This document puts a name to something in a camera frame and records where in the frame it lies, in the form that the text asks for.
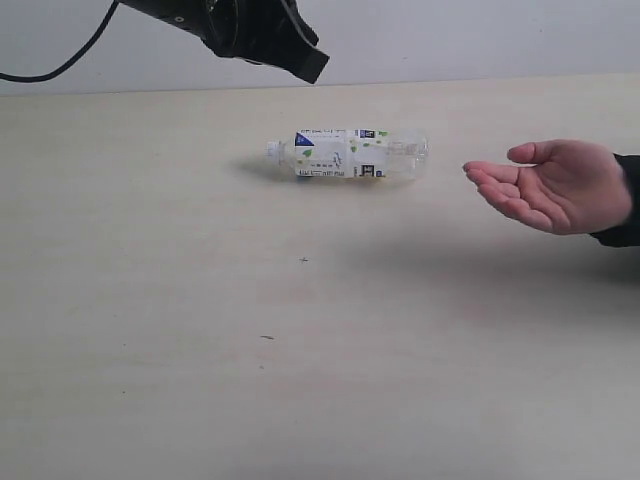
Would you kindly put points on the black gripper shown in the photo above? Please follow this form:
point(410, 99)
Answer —
point(260, 32)

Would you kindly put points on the clear bottle blue leaf label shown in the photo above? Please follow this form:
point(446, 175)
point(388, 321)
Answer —
point(356, 154)

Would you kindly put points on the person's open bare hand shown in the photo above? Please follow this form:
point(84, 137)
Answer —
point(551, 186)

